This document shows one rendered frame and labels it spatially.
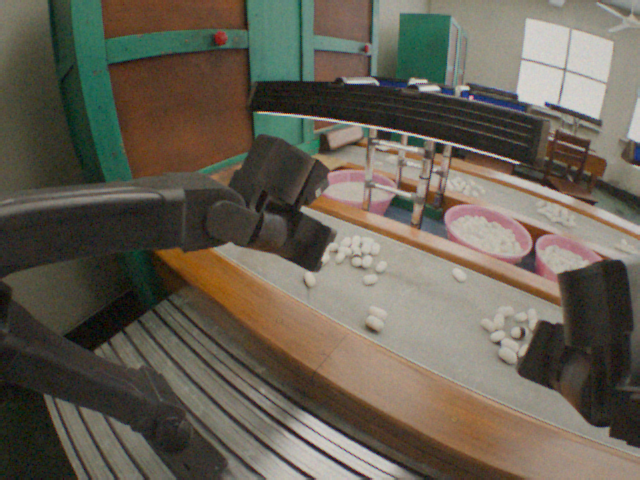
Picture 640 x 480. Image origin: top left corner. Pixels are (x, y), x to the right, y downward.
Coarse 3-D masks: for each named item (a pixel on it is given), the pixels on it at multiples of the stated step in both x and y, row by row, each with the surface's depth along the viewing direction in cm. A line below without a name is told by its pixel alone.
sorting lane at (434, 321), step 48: (336, 240) 70; (384, 240) 70; (288, 288) 56; (336, 288) 56; (384, 288) 56; (432, 288) 56; (480, 288) 55; (384, 336) 46; (432, 336) 46; (480, 336) 45; (528, 336) 43; (480, 384) 37; (528, 384) 35; (576, 432) 26
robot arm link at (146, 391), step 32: (0, 288) 14; (0, 320) 12; (32, 320) 17; (0, 352) 12; (32, 352) 15; (64, 352) 18; (32, 384) 15; (64, 384) 18; (96, 384) 20; (128, 384) 25; (160, 384) 30; (128, 416) 24
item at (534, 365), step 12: (540, 324) 23; (552, 324) 22; (540, 336) 23; (528, 348) 23; (540, 348) 23; (576, 348) 17; (528, 360) 23; (540, 360) 22; (552, 360) 20; (564, 360) 18; (528, 372) 23; (540, 372) 22; (552, 372) 19; (540, 384) 22; (552, 384) 19
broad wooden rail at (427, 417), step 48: (192, 288) 55; (240, 288) 53; (240, 336) 50; (288, 336) 44; (336, 336) 44; (336, 384) 37; (384, 384) 36; (432, 384) 36; (384, 432) 35; (432, 432) 30; (480, 432) 29; (528, 432) 27
